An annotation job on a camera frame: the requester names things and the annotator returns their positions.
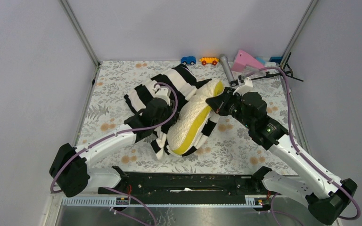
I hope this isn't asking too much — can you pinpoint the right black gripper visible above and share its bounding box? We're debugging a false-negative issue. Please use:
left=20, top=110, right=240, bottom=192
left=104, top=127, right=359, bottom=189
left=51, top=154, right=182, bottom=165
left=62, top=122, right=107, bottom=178
left=206, top=87, right=254, bottom=129

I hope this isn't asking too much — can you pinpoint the yellow white pillow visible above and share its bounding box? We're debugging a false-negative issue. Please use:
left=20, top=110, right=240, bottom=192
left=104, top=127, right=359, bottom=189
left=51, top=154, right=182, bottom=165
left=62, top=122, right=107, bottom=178
left=167, top=80, right=224, bottom=156

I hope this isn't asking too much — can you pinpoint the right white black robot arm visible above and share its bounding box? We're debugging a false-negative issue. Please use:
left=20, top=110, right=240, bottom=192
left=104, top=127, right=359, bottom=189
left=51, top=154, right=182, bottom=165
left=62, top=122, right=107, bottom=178
left=206, top=87, right=361, bottom=226

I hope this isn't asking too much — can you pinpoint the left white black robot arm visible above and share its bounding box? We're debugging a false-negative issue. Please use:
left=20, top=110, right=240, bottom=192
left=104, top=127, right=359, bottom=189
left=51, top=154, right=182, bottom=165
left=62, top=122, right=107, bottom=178
left=49, top=97, right=178, bottom=197

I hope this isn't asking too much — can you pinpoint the black mini tripod stand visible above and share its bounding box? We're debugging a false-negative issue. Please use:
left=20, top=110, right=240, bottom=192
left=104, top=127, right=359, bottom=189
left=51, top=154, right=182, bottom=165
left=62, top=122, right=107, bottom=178
left=230, top=52, right=304, bottom=88

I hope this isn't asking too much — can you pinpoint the floral patterned table mat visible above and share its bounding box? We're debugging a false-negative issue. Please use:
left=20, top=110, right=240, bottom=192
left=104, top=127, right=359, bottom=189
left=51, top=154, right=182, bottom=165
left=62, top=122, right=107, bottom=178
left=78, top=61, right=295, bottom=176

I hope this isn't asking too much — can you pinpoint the grey microphone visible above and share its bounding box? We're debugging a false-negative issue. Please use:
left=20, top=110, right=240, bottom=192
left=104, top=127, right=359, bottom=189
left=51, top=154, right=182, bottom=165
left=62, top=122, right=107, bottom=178
left=219, top=54, right=237, bottom=87

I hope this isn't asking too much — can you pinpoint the pink triangular block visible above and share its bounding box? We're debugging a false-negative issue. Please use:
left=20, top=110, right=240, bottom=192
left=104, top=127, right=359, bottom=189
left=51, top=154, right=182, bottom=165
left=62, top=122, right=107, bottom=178
left=230, top=49, right=264, bottom=73

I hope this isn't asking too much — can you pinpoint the orange yellow toy car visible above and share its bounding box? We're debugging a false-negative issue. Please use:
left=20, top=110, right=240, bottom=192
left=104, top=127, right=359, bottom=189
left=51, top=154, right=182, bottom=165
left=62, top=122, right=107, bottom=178
left=199, top=57, right=219, bottom=65

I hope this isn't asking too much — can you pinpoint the light blue block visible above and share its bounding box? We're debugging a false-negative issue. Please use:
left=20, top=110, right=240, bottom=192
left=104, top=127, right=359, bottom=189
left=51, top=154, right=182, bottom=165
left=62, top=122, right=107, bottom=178
left=255, top=57, right=266, bottom=65

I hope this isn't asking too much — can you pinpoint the blue toy car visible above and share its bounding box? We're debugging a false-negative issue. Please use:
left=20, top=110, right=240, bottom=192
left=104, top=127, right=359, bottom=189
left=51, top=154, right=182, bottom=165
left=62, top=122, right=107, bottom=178
left=181, top=56, right=197, bottom=65

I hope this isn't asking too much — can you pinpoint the dark blue block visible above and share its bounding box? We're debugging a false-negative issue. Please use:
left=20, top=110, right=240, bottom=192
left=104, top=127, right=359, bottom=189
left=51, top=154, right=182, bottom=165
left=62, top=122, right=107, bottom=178
left=269, top=56, right=283, bottom=64

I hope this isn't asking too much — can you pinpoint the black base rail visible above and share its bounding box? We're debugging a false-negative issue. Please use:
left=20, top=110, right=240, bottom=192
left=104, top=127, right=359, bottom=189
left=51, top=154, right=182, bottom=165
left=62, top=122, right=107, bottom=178
left=114, top=172, right=268, bottom=205

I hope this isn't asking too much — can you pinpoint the right aluminium frame post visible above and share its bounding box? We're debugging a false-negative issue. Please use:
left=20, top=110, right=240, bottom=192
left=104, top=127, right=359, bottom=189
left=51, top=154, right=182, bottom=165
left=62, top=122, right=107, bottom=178
left=280, top=0, right=319, bottom=66

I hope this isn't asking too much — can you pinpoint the aluminium frame post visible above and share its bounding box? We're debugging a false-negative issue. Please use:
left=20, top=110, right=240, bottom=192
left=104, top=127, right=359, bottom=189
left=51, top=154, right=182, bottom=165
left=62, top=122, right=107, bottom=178
left=59, top=0, right=101, bottom=67
left=280, top=0, right=319, bottom=66

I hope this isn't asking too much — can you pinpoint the left aluminium frame post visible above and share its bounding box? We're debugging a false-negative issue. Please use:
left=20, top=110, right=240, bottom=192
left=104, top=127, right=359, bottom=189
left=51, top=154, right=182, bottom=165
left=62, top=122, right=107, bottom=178
left=59, top=0, right=101, bottom=67

